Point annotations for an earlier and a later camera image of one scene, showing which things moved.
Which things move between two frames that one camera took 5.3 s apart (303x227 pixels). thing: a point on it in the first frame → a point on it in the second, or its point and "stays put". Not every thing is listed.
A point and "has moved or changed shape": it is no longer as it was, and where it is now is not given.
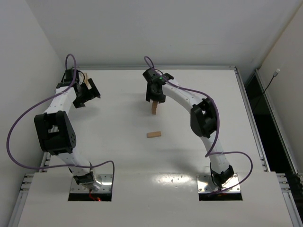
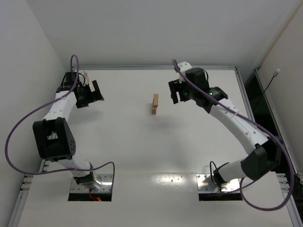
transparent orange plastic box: x=86 y=77 stays put
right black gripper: x=155 y=96 → x=178 y=88
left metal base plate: x=105 y=186 stays put
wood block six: x=154 y=134 has moved or changed shape
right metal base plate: x=205 y=184 stays put
